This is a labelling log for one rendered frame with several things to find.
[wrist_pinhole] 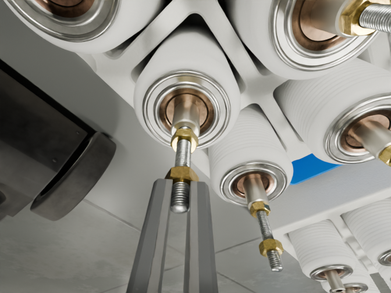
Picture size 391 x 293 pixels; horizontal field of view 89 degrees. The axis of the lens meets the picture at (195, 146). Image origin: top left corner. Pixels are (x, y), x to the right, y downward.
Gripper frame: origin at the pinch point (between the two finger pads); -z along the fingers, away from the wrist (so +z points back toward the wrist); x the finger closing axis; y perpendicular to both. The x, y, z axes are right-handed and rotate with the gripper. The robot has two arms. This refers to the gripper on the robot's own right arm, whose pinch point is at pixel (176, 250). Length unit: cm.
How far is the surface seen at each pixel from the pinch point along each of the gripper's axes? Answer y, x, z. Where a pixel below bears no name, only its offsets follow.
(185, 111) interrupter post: -1.0, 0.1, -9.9
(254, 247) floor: 75, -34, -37
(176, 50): -4.5, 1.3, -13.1
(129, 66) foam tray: -1.0, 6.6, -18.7
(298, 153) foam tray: 8.7, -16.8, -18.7
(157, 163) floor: 30.4, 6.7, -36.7
